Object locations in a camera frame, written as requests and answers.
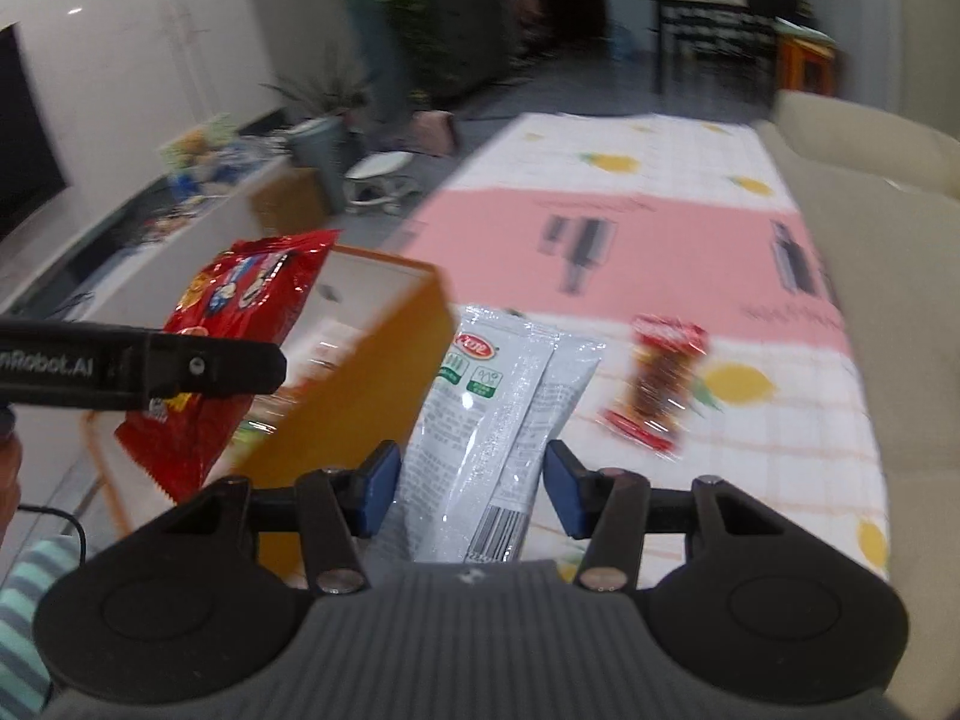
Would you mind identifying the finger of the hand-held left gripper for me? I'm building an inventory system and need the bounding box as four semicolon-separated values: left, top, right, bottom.
146;330;288;400

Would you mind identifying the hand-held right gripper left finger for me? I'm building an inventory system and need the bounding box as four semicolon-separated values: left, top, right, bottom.
176;441;402;595

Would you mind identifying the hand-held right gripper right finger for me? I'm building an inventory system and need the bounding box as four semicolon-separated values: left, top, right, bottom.
545;440;777;592

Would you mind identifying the red snack bag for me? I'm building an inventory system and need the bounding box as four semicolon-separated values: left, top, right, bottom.
112;229;342;507

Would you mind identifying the orange cardboard box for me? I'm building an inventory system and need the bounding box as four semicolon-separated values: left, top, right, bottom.
82;244;458;586

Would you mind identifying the white grey snack packet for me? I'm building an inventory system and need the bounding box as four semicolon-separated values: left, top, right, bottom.
394;304;607;565

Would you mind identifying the person's left forearm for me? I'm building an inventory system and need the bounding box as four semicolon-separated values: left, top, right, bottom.
0;405;83;720

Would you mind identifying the green snack packet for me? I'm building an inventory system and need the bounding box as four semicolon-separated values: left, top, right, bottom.
229;412;282;451

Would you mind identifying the white TV cabinet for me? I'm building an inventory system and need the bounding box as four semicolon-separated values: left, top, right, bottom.
0;154;301;331

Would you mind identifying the dark red snack packet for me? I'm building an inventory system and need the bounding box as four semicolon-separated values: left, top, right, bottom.
596;313;710;458

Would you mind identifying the brown carton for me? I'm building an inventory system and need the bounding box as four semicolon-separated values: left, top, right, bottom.
251;165;331;237

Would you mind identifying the colourful box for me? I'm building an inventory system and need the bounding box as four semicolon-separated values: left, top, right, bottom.
159;114;237;173

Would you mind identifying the grey planter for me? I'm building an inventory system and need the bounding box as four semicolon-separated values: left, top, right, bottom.
289;116;350;211

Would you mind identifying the white round stool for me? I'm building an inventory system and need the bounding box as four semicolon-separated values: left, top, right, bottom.
343;151;421;215

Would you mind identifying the printed pink white tablecloth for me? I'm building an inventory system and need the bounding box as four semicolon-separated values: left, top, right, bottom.
300;111;893;586

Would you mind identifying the potted green plant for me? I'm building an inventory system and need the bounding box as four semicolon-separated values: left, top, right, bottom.
262;60;376;128

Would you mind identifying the pink stool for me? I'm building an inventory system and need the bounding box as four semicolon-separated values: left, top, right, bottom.
412;111;460;158

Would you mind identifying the beige sofa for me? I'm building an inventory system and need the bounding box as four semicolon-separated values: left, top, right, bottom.
754;88;960;720

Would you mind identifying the tall leafy plant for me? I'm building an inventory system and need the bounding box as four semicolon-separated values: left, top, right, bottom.
371;0;511;102

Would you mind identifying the orange stool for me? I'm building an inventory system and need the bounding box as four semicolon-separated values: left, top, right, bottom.
776;34;837;95

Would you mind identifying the black table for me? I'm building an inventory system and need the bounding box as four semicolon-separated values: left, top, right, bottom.
649;0;781;95

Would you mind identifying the black cable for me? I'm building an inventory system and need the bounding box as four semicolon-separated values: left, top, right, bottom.
15;502;87;563

